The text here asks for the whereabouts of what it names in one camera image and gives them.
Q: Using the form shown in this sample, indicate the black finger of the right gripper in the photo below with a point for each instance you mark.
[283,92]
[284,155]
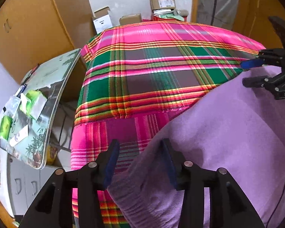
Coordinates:
[251,63]
[258,82]

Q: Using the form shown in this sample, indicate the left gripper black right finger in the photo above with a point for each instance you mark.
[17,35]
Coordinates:
[229,206]

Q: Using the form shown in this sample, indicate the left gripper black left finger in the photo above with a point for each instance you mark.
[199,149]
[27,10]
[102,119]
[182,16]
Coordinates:
[52,207]

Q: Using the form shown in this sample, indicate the purple fleece garment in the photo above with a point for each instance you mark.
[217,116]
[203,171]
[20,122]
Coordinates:
[237,128]

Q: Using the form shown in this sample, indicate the white storage cabinet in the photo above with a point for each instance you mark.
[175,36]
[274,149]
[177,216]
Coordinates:
[20,183]

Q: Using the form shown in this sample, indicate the wooden door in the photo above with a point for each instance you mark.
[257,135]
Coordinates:
[252,20]

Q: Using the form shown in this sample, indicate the grey door curtain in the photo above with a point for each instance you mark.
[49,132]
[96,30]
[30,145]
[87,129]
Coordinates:
[219,13]

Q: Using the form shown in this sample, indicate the side table with glass top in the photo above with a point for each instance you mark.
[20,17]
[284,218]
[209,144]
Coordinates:
[27,118]

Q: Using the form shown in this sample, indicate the green tissue pack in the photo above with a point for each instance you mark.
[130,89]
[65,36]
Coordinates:
[32,103]
[5,127]

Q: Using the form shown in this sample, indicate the cardboard box with label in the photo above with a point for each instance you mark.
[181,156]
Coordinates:
[162,1]

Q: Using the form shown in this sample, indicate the pink plaid bed sheet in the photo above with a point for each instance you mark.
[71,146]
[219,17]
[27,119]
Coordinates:
[141,76]

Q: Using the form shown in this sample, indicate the small brown cardboard box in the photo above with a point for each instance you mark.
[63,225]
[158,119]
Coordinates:
[130,19]

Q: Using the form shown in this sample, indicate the white open box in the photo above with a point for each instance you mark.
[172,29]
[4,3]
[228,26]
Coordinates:
[102,19]

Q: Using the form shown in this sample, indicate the wooden wardrobe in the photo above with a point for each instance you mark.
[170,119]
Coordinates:
[35,31]

